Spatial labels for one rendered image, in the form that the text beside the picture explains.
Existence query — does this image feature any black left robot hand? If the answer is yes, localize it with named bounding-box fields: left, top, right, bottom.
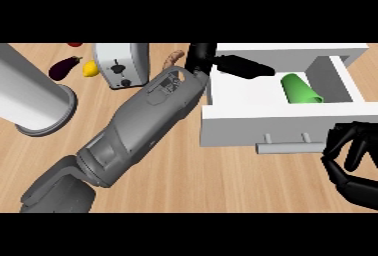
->
left=183, top=43, right=276, bottom=80

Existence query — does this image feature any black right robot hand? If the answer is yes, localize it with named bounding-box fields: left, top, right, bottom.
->
left=320, top=121, right=378, bottom=212

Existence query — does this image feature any white drawer box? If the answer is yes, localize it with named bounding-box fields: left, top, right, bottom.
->
left=205, top=43, right=370, bottom=105

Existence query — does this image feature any green cup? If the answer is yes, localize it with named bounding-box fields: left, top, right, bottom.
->
left=280, top=72, right=325, bottom=105

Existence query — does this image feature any white drawer front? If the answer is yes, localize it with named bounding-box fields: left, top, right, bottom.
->
left=199, top=100, right=378, bottom=155

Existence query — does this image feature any brown ginger root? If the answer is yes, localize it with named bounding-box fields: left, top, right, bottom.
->
left=161, top=49, right=187, bottom=71

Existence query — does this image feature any silver toaster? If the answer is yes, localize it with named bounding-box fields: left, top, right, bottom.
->
left=91, top=43, right=150, bottom=90

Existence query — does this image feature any yellow lemon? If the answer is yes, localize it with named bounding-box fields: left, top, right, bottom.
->
left=81, top=59, right=102, bottom=78

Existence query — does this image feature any purple eggplant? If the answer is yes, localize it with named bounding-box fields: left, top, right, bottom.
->
left=47, top=55, right=84, bottom=82

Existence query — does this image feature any white paper towel roll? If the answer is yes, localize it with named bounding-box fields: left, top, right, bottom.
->
left=0, top=43, right=78, bottom=138

